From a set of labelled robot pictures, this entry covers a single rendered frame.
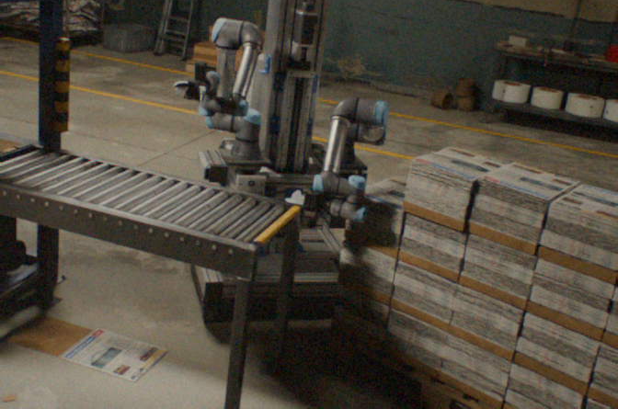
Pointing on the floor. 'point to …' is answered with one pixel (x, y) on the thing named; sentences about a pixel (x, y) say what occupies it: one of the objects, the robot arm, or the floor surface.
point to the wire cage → (75, 23)
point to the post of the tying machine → (51, 19)
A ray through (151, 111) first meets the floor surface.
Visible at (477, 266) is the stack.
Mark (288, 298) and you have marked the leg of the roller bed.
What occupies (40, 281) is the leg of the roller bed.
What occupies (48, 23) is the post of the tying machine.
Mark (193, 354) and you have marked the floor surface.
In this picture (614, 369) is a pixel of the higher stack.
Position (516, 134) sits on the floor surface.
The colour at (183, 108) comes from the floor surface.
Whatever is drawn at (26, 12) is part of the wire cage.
